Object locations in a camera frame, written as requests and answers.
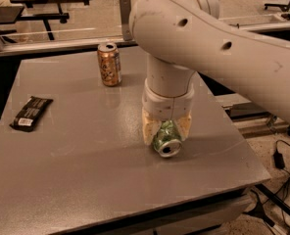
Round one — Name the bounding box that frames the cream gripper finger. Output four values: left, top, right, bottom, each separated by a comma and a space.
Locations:
175, 113, 192, 141
142, 109, 162, 146

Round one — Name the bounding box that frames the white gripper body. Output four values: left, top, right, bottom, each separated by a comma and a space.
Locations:
142, 82, 194, 121

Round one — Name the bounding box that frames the green soda can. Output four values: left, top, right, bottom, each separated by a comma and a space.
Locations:
152, 120, 182, 158

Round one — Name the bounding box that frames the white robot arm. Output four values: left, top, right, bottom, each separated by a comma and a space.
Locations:
129, 0, 290, 143

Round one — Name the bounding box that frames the orange soda can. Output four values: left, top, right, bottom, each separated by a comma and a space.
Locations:
97, 43, 121, 86

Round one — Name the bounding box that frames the black tripod stand leg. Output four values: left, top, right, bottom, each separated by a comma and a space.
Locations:
245, 176, 290, 228

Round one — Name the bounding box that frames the black snack bar wrapper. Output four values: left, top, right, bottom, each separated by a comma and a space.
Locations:
10, 96, 53, 132

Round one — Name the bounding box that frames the black bench table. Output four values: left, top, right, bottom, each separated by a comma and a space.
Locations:
10, 0, 92, 42

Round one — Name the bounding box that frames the black power adapter with cable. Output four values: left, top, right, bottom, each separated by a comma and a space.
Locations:
273, 140, 290, 169

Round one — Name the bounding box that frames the metal rail frame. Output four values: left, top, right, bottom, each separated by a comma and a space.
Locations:
0, 21, 290, 59

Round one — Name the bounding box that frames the metal bracket middle post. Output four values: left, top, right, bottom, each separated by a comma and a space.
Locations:
120, 0, 132, 41

